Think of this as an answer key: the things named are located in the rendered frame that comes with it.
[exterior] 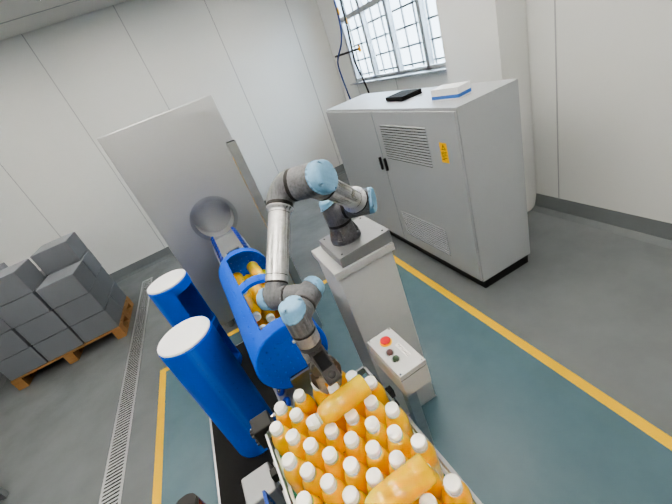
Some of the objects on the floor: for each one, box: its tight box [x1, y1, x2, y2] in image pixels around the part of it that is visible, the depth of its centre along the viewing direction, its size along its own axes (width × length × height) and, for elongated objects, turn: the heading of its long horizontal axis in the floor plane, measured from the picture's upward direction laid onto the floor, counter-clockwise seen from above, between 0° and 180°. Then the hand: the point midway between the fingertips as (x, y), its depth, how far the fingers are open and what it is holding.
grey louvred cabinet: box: [326, 79, 530, 288], centre depth 344 cm, size 54×215×145 cm, turn 53°
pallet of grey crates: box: [0, 232, 134, 390], centre depth 406 cm, size 120×80×119 cm
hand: (333, 388), depth 112 cm, fingers closed on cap, 4 cm apart
